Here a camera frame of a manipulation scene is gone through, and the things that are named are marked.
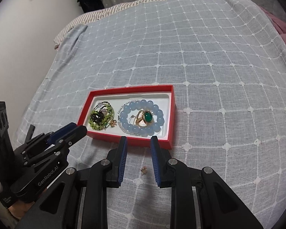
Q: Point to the pink blanket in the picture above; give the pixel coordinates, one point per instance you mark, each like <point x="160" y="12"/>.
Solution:
<point x="278" y="24"/>

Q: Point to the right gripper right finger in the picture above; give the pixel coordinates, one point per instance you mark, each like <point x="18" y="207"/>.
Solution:
<point x="198" y="195"/>

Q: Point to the small gold earring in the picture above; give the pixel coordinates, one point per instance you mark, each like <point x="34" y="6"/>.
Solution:
<point x="144" y="170"/>

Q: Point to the red jewelry box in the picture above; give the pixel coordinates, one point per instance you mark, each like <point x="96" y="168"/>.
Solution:
<point x="162" y="95"/>

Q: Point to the person's left hand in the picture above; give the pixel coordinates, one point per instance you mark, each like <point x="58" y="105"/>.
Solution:
<point x="19" y="209"/>

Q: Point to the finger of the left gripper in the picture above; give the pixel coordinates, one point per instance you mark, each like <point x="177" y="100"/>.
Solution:
<point x="56" y="136"/>
<point x="39" y="154"/>

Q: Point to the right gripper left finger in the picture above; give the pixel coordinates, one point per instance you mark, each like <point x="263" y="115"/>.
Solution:
<point x="79" y="198"/>

